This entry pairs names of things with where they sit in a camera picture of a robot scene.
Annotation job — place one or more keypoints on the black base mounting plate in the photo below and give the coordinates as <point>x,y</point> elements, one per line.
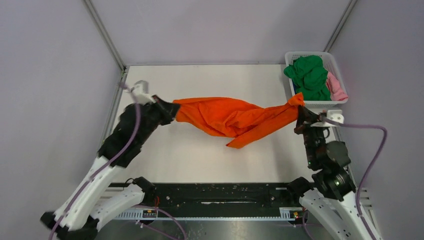
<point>220,199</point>

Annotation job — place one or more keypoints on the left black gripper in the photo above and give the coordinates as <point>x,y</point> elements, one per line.
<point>169,109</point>

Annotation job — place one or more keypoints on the pink t shirt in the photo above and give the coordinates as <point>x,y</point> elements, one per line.
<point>336,91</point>

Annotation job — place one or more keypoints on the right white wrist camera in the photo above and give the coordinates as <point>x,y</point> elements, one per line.
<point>329,118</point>

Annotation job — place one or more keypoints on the white plastic basket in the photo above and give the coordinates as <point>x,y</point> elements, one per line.
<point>329,63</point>

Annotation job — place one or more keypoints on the green t shirt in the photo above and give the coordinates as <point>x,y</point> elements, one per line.
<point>309,77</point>

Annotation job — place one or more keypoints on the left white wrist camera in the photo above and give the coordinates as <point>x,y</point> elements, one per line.
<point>141,92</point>

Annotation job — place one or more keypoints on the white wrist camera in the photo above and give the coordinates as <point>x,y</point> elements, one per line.
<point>141,92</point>
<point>329,118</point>

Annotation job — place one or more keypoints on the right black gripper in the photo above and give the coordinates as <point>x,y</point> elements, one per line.
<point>305,117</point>

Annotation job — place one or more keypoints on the white slotted cable duct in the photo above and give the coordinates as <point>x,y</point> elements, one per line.
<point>282,214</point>

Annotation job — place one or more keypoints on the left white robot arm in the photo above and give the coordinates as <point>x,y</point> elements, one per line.
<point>81,217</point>

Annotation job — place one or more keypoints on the orange t shirt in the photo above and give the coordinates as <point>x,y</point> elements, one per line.
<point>233,118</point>

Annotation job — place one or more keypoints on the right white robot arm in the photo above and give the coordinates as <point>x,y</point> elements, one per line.
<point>332,197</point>

